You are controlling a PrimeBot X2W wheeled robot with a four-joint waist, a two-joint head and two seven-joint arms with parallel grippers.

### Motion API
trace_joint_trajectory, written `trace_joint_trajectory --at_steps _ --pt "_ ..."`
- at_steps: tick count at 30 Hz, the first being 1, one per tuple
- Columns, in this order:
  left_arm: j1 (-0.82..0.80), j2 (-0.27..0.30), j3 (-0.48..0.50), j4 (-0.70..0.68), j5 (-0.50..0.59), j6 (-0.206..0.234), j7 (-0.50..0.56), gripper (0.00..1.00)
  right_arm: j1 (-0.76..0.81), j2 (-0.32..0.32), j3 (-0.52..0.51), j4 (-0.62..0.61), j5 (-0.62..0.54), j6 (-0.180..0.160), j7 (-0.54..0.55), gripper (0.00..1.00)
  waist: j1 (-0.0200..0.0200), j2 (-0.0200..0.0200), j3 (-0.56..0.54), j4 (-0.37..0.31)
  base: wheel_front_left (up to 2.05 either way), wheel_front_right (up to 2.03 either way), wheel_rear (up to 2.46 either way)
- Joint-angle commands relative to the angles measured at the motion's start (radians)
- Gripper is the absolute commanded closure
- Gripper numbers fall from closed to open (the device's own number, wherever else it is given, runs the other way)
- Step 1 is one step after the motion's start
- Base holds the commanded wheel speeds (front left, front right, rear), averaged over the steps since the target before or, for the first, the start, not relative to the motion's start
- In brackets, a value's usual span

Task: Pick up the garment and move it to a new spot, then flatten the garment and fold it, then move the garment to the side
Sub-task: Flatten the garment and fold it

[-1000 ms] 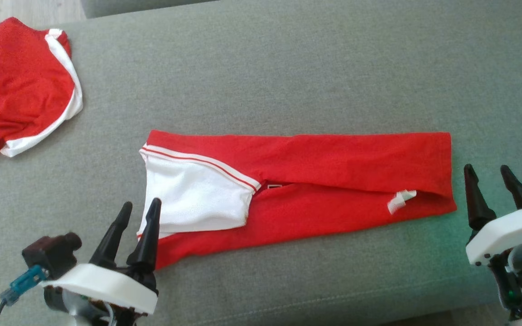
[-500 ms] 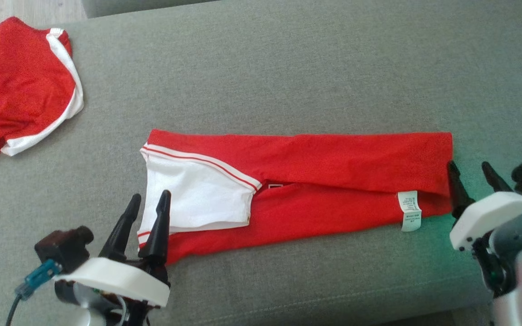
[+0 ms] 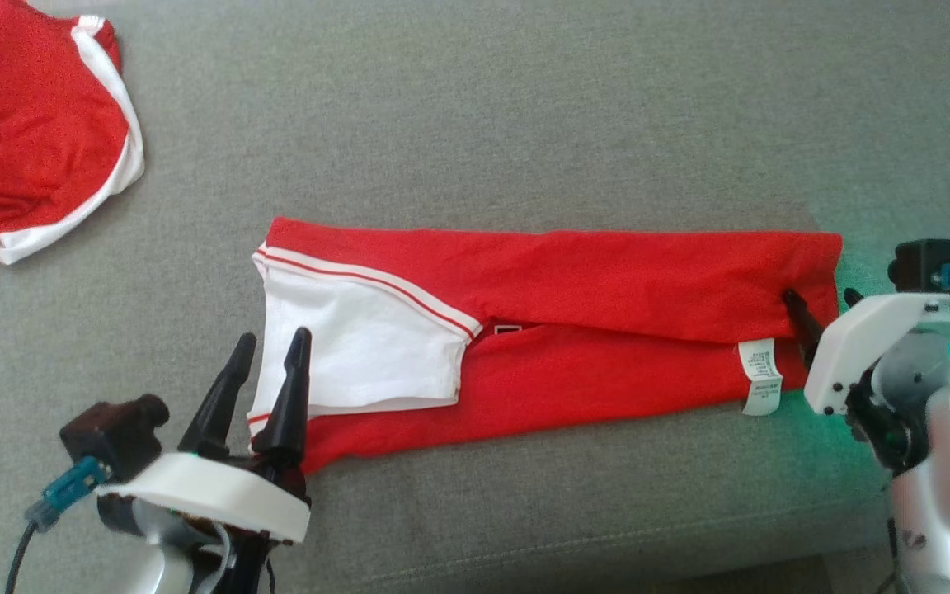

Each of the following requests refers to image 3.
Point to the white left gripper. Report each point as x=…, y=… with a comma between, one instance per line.
x=211, y=495

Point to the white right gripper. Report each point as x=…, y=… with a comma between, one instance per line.
x=854, y=346

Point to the red white sports jersey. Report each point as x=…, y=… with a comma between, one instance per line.
x=607, y=272

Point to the red shorts white trim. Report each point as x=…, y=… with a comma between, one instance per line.
x=30, y=124

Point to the wide grey sofa chaise cushion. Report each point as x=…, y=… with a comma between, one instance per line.
x=524, y=124

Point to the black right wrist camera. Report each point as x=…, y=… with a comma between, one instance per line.
x=924, y=262

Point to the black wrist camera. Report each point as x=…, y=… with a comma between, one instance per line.
x=112, y=433
x=924, y=262

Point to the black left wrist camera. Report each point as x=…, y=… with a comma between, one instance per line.
x=112, y=433

